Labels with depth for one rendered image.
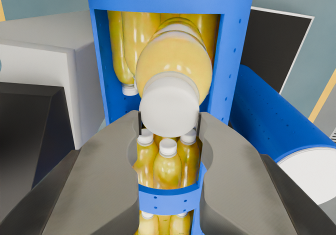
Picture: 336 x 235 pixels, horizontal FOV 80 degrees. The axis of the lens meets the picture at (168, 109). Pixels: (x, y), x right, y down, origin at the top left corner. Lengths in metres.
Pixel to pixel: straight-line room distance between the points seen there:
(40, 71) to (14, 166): 0.17
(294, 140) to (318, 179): 0.15
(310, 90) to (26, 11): 2.19
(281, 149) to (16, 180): 0.69
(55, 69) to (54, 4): 1.28
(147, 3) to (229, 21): 0.12
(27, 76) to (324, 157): 0.81
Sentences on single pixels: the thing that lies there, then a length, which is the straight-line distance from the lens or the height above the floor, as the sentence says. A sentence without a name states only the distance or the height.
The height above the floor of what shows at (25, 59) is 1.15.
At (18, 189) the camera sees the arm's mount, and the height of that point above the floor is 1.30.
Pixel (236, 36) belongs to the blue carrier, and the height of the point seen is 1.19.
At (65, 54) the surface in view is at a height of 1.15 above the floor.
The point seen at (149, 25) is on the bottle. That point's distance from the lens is 0.38.
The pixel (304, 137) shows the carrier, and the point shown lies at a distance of 0.78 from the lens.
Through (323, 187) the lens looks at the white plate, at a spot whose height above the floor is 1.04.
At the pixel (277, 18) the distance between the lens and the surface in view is 1.52.
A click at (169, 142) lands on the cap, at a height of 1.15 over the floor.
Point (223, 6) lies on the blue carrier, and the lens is 0.31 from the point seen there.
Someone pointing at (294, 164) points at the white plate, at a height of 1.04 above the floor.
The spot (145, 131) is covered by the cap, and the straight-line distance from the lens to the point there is 0.50.
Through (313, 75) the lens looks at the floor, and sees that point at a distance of 1.94.
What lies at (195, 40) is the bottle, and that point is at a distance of 0.19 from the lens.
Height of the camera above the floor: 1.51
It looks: 61 degrees down
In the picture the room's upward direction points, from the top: 178 degrees counter-clockwise
